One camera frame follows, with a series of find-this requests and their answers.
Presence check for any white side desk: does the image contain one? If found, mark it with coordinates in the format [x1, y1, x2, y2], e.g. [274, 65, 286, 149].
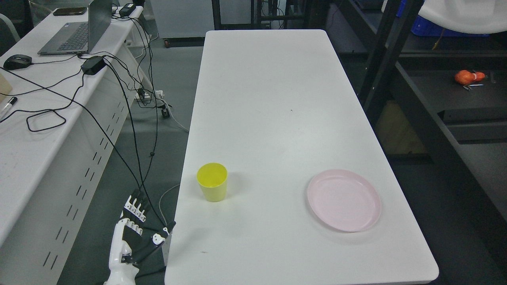
[0, 15, 150, 285]

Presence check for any black looped cable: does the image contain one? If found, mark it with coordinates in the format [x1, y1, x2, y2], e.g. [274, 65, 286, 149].
[0, 67, 86, 133]

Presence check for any white power strip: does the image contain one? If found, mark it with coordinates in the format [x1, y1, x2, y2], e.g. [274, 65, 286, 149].
[135, 88, 165, 101]

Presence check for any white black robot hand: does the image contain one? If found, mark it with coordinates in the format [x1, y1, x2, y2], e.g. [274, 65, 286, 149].
[104, 189, 176, 285]

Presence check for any pink plastic plate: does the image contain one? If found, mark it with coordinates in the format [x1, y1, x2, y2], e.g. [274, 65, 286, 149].
[306, 169, 382, 232]

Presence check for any grey laptop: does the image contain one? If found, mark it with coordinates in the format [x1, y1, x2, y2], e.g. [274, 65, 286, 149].
[38, 0, 112, 56]

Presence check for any black marker pen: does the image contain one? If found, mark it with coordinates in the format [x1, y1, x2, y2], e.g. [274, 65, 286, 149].
[0, 96, 18, 118]

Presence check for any yellow plastic cup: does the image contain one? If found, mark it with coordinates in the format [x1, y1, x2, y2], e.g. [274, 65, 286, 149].
[196, 163, 228, 202]

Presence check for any white folding table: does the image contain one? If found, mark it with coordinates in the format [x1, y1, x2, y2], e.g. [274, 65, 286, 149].
[165, 29, 439, 285]

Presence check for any black smartphone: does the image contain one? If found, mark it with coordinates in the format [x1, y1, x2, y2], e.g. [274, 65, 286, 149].
[52, 7, 88, 16]

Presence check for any orange toy on shelf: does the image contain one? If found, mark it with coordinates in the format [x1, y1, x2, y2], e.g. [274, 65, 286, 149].
[454, 70, 486, 86]

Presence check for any black computer mouse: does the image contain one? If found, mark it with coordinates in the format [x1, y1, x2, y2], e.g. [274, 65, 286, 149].
[3, 54, 32, 70]

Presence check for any black power adapter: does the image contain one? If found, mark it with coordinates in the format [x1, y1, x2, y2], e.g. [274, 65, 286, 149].
[81, 56, 106, 75]

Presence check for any black metal shelf rack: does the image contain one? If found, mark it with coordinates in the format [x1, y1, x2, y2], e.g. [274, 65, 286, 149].
[324, 0, 507, 285]

